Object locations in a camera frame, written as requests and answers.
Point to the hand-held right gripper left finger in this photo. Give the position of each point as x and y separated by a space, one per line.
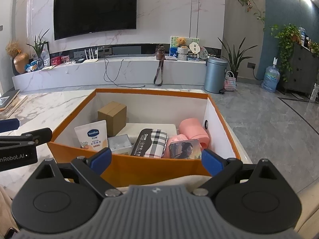
101 159

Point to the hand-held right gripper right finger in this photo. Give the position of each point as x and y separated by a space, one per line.
213 161

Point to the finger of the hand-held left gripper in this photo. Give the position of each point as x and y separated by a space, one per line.
8 125
41 134

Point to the clear plastic box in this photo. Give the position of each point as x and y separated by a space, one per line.
119 144

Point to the white stand-up pouch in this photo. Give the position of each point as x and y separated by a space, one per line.
91 135

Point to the portrait print box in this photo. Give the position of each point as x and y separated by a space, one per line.
185 149

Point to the pink cylindrical device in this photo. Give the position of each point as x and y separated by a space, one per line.
192 129

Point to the pink pump bottle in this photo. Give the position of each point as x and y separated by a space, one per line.
173 143

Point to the brown cardboard box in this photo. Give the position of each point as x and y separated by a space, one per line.
112 117

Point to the long white box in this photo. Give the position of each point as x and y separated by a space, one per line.
134 129

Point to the orange cardboard box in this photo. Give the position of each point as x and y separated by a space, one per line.
149 166

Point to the plaid patterned package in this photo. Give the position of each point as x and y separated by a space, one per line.
154 142

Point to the beige book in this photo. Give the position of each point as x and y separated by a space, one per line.
15 109

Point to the black cover book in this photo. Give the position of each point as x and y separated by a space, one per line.
8 98

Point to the beige cloth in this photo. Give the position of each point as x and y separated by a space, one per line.
174 180

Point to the blue snack bag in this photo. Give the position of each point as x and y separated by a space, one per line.
32 66

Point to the gold vase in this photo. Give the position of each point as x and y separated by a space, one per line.
21 62

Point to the white papers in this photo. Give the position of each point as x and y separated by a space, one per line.
48 67

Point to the red box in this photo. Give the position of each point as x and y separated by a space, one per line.
56 61

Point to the dried yellow flowers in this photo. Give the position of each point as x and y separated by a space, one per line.
12 48

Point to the white plastic bag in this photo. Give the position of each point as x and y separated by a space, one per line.
45 56

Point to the pink box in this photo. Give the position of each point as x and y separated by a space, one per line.
65 59

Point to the pink white woven basket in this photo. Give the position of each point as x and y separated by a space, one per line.
229 83

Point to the black set-top box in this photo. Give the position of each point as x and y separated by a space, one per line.
80 60

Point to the aloe plant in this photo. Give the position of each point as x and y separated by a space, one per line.
38 46

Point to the grey pedal trash can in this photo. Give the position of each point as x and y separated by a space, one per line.
214 76

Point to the white router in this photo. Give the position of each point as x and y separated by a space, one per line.
92 60

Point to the marble television console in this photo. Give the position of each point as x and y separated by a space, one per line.
137 71

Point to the blue water jug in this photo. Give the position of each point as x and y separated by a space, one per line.
270 79

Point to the potted snake plant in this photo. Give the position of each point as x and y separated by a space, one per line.
233 57

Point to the patterned round fan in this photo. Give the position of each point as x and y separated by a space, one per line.
204 52

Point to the grey plush pot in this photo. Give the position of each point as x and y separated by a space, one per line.
183 54

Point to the white round fan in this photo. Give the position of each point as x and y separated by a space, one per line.
195 47

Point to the blue canvas painting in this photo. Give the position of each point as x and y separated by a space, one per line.
173 49

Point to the brown teddy bear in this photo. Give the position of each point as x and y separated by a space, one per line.
182 41

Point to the dark grey cabinet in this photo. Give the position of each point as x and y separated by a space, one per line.
301 67

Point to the trailing pothos plant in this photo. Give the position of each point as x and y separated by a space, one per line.
286 37

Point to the black picture frame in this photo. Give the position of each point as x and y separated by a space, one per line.
47 45

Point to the dark wall socket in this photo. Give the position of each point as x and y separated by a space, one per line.
251 65

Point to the black wall television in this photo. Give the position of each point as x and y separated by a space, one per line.
94 10

